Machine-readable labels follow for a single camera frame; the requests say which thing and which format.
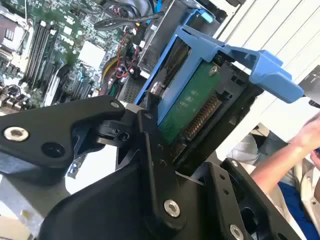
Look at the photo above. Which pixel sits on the person's hand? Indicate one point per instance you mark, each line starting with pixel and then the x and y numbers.
pixel 308 135

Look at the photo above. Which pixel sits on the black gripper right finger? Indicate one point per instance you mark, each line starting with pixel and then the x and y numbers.
pixel 225 180

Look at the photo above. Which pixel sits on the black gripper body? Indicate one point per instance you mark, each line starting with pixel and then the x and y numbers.
pixel 100 212

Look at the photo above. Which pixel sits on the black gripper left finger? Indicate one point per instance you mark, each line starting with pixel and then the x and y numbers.
pixel 50 125

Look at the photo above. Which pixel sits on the hard disk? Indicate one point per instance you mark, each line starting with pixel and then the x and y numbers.
pixel 197 100

